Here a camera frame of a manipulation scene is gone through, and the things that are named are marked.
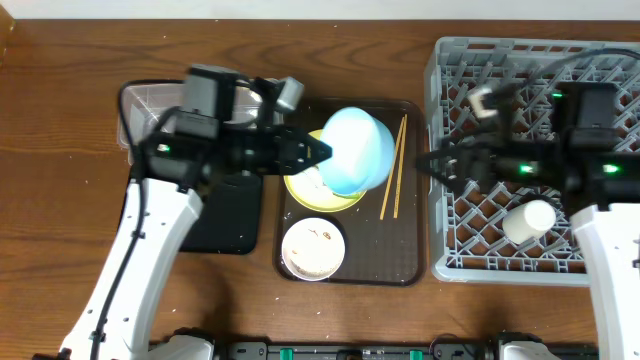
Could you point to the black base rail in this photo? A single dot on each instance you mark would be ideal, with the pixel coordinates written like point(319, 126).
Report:
point(444, 346)

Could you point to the right wooden chopstick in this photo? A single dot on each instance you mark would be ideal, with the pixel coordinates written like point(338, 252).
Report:
point(400, 159)

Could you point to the crumpled white tissue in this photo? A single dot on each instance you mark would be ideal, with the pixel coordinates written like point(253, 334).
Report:
point(311, 180)

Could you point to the yellow plate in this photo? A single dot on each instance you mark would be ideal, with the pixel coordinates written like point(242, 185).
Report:
point(317, 202)

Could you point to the white cup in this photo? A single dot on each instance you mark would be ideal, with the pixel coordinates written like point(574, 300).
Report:
point(529, 221)

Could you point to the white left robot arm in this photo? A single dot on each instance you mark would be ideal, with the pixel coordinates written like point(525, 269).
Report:
point(117, 320)

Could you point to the left wooden chopstick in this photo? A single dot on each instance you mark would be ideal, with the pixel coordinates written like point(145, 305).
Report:
point(398, 142)

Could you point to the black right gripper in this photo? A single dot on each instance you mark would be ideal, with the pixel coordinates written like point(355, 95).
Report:
point(477, 153)

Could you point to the clear plastic bin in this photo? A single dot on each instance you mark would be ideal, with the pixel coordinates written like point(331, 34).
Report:
point(145, 110)

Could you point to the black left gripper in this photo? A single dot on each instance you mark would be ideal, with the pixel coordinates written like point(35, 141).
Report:
point(286, 142)

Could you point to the pink dirty bowl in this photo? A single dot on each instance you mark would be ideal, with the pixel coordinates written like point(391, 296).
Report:
point(313, 249)

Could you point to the grey dishwasher rack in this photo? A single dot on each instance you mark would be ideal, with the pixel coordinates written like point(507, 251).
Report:
point(466, 240)

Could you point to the wooden chopstick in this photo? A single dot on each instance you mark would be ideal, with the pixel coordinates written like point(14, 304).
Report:
point(398, 142)
point(400, 159)

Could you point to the dark brown tray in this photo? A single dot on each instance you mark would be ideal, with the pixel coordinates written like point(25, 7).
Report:
point(383, 252)

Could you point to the blue bowl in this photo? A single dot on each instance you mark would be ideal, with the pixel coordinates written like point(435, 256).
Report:
point(362, 152)

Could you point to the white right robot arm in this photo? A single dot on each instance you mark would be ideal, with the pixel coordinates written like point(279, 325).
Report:
point(598, 186)

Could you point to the black bin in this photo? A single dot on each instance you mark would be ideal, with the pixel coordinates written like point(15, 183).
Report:
point(228, 222)

